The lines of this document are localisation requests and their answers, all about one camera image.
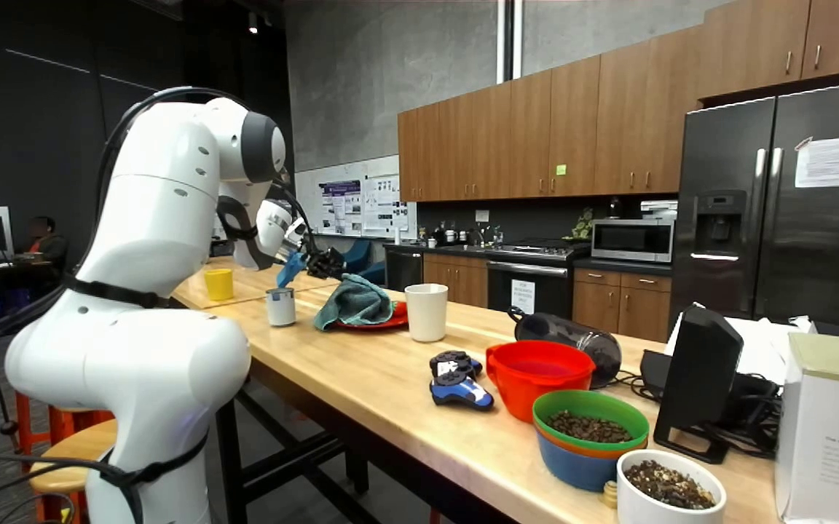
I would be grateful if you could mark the yellow cup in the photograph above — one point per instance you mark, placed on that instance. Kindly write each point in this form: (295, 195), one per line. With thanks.
(219, 282)

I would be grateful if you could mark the seated person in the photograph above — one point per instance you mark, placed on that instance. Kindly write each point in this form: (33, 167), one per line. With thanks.
(45, 244)

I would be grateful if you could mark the black speaker stand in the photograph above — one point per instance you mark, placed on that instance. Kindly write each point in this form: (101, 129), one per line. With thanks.
(697, 388)

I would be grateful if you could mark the orange-red plate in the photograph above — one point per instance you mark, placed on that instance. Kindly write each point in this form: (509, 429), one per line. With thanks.
(394, 321)

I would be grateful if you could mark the brown upper cabinets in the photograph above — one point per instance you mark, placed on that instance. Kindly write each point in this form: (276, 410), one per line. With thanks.
(611, 122)

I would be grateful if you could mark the white tin can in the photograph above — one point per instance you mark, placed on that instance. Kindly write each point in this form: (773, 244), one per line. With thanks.
(282, 305)

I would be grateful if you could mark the black bag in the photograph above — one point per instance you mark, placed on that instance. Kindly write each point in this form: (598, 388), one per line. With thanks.
(602, 348)

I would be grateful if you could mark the blue bowl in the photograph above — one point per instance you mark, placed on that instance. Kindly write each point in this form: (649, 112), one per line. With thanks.
(579, 463)

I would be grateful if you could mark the red plastic bowl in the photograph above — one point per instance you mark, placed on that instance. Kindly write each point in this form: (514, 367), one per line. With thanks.
(522, 369)

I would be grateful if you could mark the black oven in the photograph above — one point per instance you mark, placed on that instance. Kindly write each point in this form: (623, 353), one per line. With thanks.
(533, 285)

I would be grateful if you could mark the green bowl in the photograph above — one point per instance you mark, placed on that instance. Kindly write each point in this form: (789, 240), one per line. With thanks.
(591, 422)

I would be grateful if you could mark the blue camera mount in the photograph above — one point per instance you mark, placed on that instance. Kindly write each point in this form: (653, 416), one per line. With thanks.
(295, 262)

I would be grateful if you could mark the orange stool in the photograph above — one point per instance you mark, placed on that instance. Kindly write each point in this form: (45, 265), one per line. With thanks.
(68, 445)

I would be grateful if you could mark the white paper cup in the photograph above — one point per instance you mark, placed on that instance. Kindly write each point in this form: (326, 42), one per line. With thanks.
(428, 308)

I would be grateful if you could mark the silver microwave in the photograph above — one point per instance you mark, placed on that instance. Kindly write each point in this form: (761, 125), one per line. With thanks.
(635, 240)

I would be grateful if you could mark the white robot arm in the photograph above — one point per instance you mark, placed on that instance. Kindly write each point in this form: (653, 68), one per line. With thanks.
(115, 343)

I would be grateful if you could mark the black stainless refrigerator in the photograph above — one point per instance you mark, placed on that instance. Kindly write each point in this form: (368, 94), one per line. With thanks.
(747, 240)

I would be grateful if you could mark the white storage box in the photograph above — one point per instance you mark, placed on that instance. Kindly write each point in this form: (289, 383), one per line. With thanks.
(808, 442)

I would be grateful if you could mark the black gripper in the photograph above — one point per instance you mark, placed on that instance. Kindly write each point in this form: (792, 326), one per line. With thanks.
(326, 262)

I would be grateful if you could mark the blue black toy car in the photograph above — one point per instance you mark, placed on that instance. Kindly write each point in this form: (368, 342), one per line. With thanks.
(455, 383)

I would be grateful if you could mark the white bowl with beans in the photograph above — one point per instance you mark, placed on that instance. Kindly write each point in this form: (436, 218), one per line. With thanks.
(662, 486)

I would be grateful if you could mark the blue-green towel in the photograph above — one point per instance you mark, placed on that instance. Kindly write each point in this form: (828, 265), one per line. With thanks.
(358, 301)

